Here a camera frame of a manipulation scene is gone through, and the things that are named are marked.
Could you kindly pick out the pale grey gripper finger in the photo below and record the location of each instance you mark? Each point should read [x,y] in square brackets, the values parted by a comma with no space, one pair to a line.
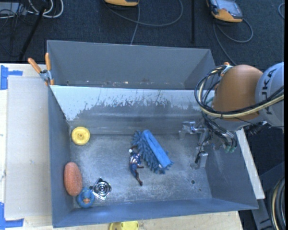
[188,127]
[201,159]

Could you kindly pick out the blue scrubbing brush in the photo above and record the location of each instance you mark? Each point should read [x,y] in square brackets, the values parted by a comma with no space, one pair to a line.
[153,150]

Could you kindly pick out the blue toy action figure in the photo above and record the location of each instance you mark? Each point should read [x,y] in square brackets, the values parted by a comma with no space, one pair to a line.
[134,164]

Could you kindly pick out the grey metal bin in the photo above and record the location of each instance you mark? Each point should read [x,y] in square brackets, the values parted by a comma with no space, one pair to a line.
[115,157]

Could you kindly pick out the silver square ringed packet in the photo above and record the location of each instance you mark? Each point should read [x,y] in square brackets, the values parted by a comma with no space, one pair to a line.
[101,188]

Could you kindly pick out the yellow toy wheel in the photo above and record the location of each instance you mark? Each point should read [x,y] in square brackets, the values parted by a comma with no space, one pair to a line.
[80,135]

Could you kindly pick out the blue rubber duck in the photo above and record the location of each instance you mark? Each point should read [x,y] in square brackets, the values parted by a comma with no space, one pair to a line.
[85,198]

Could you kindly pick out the orange oval scrubber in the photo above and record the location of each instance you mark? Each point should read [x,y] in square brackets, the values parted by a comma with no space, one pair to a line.
[73,179]

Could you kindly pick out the pale wood flat board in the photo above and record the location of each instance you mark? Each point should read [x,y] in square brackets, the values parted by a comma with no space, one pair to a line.
[26,140]

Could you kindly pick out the black cylinder on white bracket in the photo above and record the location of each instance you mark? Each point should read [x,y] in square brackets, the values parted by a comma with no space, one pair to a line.
[254,129]

